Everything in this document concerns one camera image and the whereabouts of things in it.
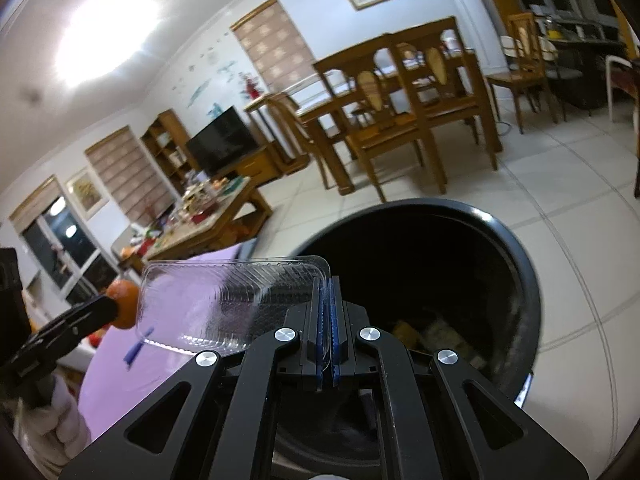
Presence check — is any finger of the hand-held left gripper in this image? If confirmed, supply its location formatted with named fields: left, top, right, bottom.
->
left=5, top=296, right=119, bottom=386

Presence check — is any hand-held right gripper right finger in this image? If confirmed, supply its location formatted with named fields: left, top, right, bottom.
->
left=329, top=276, right=590, bottom=480

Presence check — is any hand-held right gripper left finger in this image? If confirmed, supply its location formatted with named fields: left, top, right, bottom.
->
left=59, top=276, right=329, bottom=480

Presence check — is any orange tangerine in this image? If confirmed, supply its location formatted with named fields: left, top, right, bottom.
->
left=106, top=280, right=142, bottom=331

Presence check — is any black trash bin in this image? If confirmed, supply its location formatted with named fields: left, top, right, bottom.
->
left=274, top=199, right=544, bottom=468

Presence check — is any clear plastic tray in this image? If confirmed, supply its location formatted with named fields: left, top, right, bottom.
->
left=135, top=255, right=333, bottom=363

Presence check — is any person's left hand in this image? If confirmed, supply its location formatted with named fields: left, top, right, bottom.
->
left=10, top=374, right=94, bottom=467

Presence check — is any blue pen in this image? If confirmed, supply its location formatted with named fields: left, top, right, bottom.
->
left=123, top=327, right=155, bottom=368

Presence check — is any glass balcony door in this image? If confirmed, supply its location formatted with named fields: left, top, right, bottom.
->
left=9, top=175, right=121, bottom=306

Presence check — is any purple tablecloth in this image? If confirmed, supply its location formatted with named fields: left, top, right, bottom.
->
left=79, top=245, right=261, bottom=448

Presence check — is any framed yellow picture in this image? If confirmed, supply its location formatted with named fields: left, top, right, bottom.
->
left=65, top=167, right=110, bottom=220

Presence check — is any beige window blind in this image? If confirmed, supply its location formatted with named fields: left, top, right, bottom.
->
left=84, top=126, right=178, bottom=223
left=231, top=0, right=317, bottom=93

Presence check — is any wooden coffee table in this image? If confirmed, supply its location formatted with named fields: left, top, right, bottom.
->
left=145, top=176, right=273, bottom=261

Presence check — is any pile of snack packets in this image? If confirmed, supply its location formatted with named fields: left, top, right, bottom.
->
left=150, top=170, right=251, bottom=241

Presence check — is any wooden television stand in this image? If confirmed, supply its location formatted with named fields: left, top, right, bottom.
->
left=232, top=147, right=288, bottom=186

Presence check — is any wooden dining chair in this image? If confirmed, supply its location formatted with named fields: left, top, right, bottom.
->
left=312, top=35, right=447, bottom=204
left=487, top=12, right=560, bottom=135
left=385, top=16, right=502, bottom=172
left=267, top=92, right=312, bottom=177

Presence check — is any wooden bookshelf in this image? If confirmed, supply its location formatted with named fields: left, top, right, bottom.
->
left=141, top=109, right=201, bottom=196

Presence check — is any black television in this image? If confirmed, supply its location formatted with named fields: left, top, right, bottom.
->
left=186, top=106, right=260, bottom=176

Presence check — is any wooden dining table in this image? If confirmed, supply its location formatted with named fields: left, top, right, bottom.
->
left=295, top=50, right=481, bottom=196

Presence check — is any tall wooden stand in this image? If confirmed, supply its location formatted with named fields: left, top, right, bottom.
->
left=244, top=92, right=288, bottom=161

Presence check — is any red flower decoration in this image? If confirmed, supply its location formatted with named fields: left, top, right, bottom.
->
left=240, top=72, right=263, bottom=101

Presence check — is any ceiling lamp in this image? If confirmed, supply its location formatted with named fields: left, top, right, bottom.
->
left=55, top=0, right=163, bottom=88

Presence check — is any white air conditioner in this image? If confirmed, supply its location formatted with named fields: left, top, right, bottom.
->
left=434, top=0, right=507, bottom=77

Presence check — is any dark cluttered counter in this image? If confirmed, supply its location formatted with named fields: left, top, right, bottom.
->
left=530, top=5, right=626, bottom=111

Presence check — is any white chair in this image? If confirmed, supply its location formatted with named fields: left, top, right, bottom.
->
left=605, top=55, right=640, bottom=123

